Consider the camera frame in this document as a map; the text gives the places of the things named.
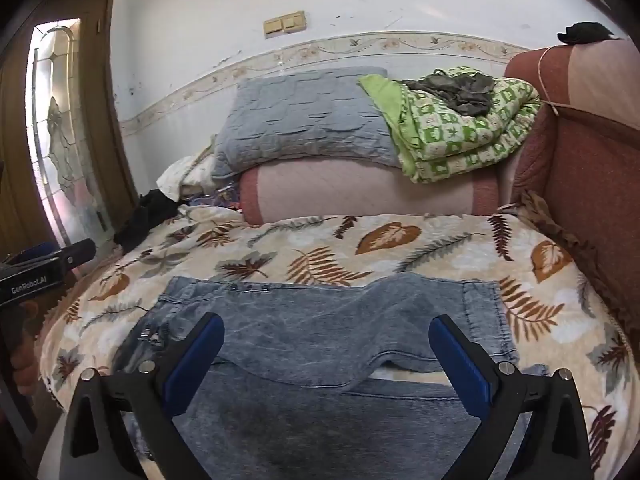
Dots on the person left hand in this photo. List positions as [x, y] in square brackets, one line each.
[23, 354]

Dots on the wooden door with glass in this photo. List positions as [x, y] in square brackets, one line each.
[64, 172]

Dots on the black cloth on sofa back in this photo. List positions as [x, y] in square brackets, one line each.
[584, 33]

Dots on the blue denim pants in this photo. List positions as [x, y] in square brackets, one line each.
[296, 391]

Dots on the white cloth beside pillow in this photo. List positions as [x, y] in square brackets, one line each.
[188, 177]

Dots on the grey quilted pillow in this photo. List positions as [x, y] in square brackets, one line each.
[313, 113]

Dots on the leaf pattern plush blanket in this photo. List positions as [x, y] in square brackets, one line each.
[553, 313]

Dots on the black garment at sofa edge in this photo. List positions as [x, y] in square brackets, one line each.
[152, 209]

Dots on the green white folded quilt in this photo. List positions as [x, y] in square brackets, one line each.
[434, 143]

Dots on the dark grey crumpled garment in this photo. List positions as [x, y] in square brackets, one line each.
[466, 94]

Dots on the beige wall switch plate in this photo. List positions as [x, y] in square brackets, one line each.
[285, 24]

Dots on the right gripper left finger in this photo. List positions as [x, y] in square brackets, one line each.
[96, 443]

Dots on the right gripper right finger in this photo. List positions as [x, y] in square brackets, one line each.
[555, 443]

